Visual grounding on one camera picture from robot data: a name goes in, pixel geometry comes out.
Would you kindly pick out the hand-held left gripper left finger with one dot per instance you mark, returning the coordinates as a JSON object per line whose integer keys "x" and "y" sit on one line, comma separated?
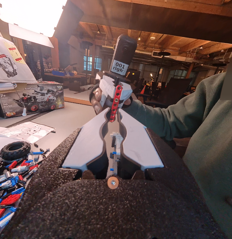
{"x": 84, "y": 147}

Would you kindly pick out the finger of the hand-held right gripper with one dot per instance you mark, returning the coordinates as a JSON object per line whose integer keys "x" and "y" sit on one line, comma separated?
{"x": 126, "y": 93}
{"x": 107, "y": 88}

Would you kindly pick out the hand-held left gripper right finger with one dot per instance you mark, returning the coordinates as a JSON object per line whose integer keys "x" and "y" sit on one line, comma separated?
{"x": 142, "y": 147}

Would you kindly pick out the red toy beam piece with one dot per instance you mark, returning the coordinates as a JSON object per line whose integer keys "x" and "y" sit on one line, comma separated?
{"x": 116, "y": 100}

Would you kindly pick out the toy truck chassis model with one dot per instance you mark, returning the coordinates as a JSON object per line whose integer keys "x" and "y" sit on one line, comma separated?
{"x": 116, "y": 145}

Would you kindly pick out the pile of small toy pieces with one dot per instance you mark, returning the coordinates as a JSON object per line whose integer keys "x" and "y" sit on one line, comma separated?
{"x": 15, "y": 177}

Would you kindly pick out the toy instruction booklet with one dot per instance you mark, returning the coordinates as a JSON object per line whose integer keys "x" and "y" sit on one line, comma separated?
{"x": 13, "y": 59}

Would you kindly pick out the person's right hand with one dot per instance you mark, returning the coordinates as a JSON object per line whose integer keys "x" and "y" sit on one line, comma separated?
{"x": 96, "y": 100}

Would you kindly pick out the orange traffic cone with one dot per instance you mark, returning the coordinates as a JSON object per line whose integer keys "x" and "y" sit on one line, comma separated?
{"x": 143, "y": 90}

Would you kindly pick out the grey table with wooden edge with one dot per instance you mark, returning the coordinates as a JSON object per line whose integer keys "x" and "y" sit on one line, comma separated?
{"x": 76, "y": 95}

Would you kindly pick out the paned window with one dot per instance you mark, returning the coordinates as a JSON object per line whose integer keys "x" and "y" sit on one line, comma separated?
{"x": 89, "y": 62}

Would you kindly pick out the cluttered wooden workbench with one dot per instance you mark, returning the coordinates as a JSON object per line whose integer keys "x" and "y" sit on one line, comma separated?
{"x": 67, "y": 74}

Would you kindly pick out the white sticker sheet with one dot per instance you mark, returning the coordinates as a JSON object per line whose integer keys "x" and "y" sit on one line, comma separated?
{"x": 28, "y": 130}

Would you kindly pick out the toy truck set box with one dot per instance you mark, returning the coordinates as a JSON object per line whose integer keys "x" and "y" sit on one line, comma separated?
{"x": 33, "y": 100}

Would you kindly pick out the black toy tire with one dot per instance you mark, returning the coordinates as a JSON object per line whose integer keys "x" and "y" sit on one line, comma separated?
{"x": 0, "y": 168}
{"x": 15, "y": 150}

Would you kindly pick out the person's green sweatshirt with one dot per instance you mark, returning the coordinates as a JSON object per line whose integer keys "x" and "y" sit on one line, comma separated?
{"x": 211, "y": 158}

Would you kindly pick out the studio light panel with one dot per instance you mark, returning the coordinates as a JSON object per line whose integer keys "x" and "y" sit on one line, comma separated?
{"x": 33, "y": 15}

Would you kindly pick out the white book stand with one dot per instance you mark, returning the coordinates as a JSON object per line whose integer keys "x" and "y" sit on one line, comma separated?
{"x": 5, "y": 86}

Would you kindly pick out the metal air duct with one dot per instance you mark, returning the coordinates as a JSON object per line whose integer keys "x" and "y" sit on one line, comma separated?
{"x": 145, "y": 49}

